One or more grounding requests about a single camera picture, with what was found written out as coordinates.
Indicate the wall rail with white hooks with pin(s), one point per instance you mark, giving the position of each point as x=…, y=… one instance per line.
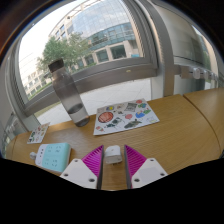
x=198, y=73

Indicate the white and teal power strip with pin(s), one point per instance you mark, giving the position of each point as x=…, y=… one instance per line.
x=55, y=156

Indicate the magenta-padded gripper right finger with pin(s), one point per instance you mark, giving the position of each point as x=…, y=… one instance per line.
x=148, y=171

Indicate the small white charger block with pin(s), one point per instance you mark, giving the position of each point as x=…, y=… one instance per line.
x=113, y=154

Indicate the green tree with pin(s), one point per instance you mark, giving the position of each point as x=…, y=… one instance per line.
x=63, y=50

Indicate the grey window frame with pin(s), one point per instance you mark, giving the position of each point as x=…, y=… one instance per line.
x=110, y=75

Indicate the large colourful sticker sheet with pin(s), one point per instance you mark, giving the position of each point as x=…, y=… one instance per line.
x=125, y=116

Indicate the glass office building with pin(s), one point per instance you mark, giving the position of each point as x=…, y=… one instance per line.
x=103, y=23

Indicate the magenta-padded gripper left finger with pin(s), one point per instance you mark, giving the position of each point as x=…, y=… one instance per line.
x=78, y=171

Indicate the small colourful sticker sheet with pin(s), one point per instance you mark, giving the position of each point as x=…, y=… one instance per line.
x=38, y=133

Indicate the clear bottle with dark cap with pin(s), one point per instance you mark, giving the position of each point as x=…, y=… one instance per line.
x=68, y=93

